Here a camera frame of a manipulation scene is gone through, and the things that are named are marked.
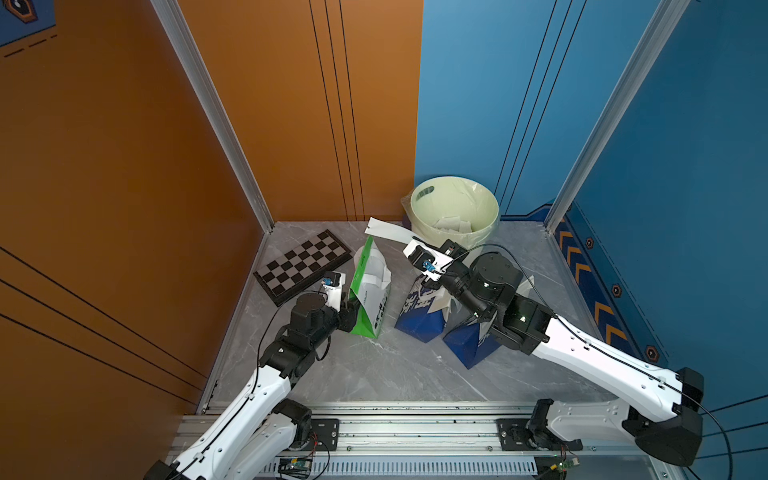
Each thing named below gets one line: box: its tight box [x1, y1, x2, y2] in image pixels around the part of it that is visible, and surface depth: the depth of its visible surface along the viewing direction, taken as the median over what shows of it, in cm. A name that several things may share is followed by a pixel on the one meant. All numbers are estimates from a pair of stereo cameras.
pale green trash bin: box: [400, 175, 500, 247], surface depth 98 cm
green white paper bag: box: [349, 236, 392, 339], surface depth 81 cm
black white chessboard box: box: [253, 229, 353, 307], surface depth 106 cm
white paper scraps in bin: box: [432, 215, 473, 233], surface depth 107 cm
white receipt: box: [364, 217, 416, 244], surface depth 65 cm
